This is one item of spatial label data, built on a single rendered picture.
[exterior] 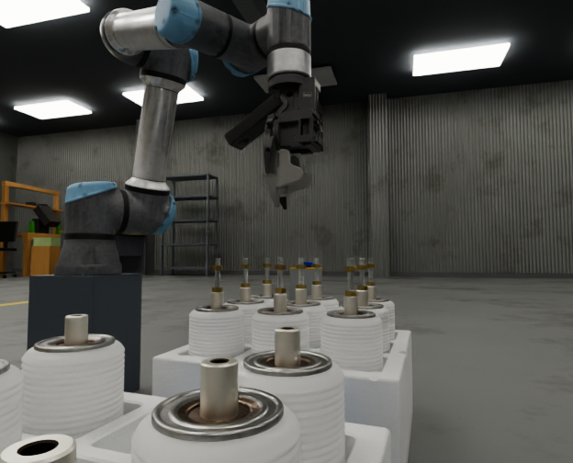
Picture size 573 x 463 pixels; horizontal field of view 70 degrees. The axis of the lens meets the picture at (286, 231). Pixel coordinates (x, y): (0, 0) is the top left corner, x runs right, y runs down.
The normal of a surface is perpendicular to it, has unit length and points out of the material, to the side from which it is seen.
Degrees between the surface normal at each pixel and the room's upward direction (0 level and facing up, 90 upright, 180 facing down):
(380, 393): 90
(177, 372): 90
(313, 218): 90
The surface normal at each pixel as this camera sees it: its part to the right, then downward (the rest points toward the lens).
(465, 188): -0.27, -0.06
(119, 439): 0.94, -0.02
